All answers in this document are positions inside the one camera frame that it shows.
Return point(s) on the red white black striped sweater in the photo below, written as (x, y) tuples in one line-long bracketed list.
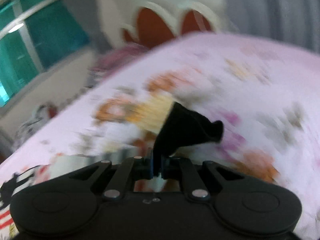
[(100, 197)]

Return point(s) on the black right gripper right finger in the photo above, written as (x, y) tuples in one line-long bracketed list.
[(171, 168)]

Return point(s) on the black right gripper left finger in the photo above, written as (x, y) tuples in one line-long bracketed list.
[(144, 167)]

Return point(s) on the pink floral bed sheet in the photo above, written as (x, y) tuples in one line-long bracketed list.
[(266, 94)]

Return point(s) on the grey curtain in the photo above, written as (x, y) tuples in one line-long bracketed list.
[(291, 21)]

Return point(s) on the white red scalloped headboard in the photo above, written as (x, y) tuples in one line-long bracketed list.
[(152, 22)]

